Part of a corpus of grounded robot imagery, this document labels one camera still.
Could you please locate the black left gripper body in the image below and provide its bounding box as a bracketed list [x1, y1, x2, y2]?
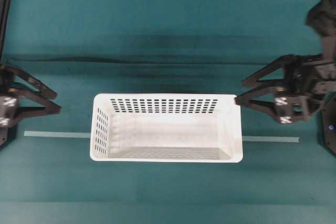
[1, 64, 20, 128]

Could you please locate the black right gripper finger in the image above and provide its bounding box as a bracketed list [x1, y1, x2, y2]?
[235, 79, 288, 119]
[242, 55, 294, 87]

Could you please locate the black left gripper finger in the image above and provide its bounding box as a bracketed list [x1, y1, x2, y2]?
[10, 66, 57, 99]
[15, 99, 61, 122]

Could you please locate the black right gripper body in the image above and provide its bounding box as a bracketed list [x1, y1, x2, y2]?
[275, 55, 335, 124]

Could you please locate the white perforated plastic basket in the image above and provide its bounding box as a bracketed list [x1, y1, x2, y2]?
[90, 93, 243, 163]

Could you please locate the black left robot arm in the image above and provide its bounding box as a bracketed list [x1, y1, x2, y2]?
[1, 64, 61, 146]

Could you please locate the light tape strip on table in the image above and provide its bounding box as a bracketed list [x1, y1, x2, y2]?
[24, 131, 299, 143]

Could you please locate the black aluminium frame rail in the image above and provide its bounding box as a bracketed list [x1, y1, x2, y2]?
[0, 0, 11, 56]

